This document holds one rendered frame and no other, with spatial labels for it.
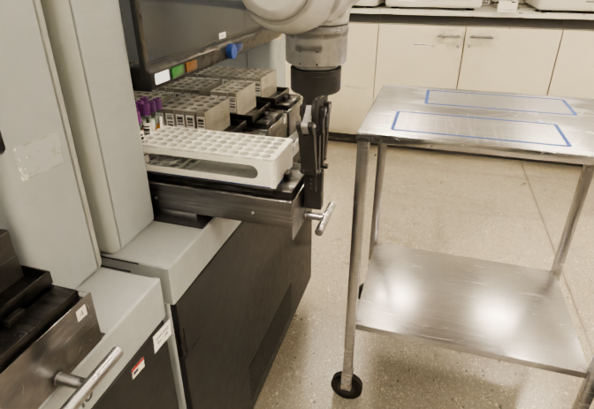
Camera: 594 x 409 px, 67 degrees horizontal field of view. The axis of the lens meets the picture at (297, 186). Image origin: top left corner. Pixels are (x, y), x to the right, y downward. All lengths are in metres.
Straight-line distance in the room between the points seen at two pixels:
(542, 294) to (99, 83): 1.28
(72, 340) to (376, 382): 1.09
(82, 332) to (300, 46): 0.44
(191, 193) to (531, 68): 2.53
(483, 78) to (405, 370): 1.97
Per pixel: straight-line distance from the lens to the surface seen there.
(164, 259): 0.71
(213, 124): 0.92
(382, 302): 1.32
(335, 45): 0.64
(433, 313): 1.32
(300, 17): 0.44
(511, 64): 3.01
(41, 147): 0.60
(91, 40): 0.66
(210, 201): 0.75
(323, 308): 1.71
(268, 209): 0.71
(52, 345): 0.54
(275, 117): 1.06
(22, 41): 0.58
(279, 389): 1.46
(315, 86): 0.65
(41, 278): 0.56
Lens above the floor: 1.13
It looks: 26 degrees down
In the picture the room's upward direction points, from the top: straight up
